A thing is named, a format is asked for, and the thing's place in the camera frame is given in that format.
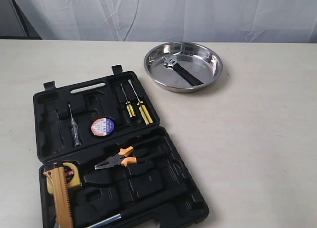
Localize adjustable wrench black handle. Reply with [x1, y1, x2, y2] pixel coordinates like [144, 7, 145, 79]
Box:
[163, 54, 203, 86]

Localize black plastic tool case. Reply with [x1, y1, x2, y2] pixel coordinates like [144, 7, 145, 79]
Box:
[33, 65, 209, 228]

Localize right yellow black screwdriver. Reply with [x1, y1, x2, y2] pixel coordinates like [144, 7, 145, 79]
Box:
[128, 80, 153, 125]

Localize yellow black screwdriver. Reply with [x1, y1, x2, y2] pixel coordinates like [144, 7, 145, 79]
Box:
[128, 80, 153, 125]
[120, 83, 136, 118]

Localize left yellow black screwdriver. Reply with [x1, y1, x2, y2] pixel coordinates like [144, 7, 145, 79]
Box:
[120, 83, 136, 118]

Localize black electrical tape roll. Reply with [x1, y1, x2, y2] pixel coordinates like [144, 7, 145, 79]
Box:
[91, 117, 115, 137]

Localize round stainless steel bowl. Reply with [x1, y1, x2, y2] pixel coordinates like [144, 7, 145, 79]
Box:
[143, 42, 223, 93]

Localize hammer with black grip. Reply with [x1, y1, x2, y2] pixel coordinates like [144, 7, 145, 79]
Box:
[89, 182, 188, 228]

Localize clear voltage tester screwdriver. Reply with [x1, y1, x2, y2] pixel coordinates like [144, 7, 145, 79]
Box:
[67, 102, 82, 147]

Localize white backdrop curtain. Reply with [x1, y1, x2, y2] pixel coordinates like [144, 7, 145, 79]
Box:
[15, 0, 317, 43]

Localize yellow tape measure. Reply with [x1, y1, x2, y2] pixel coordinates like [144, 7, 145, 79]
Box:
[43, 162, 81, 195]

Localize orange utility knife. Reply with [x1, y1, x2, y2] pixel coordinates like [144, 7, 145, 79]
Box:
[44, 165, 73, 228]

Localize orange handled pliers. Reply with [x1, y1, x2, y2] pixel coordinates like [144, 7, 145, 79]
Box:
[94, 135, 169, 171]

